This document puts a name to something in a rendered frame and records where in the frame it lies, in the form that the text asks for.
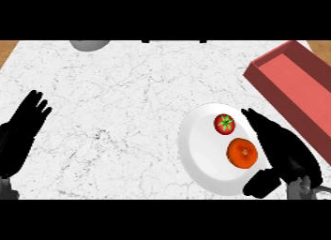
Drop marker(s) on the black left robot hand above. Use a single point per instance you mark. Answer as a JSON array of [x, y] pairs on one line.
[[17, 137]]

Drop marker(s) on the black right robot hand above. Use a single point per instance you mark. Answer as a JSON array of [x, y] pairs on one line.
[[283, 146]]

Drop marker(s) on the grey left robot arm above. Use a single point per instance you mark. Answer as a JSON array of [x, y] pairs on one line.
[[2, 187]]

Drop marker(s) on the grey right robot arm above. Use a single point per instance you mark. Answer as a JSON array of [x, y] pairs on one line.
[[311, 191]]

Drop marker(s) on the orange squash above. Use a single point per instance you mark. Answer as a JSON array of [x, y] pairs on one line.
[[242, 153]]

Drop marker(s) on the white round plate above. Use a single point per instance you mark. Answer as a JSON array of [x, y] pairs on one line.
[[205, 150]]

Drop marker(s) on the red cardboard box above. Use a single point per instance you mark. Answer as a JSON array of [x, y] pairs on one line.
[[302, 93]]

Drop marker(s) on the red tomato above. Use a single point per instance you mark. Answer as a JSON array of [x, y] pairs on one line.
[[226, 124]]

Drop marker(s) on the grey round bowl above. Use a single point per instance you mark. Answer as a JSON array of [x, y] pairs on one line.
[[90, 45]]

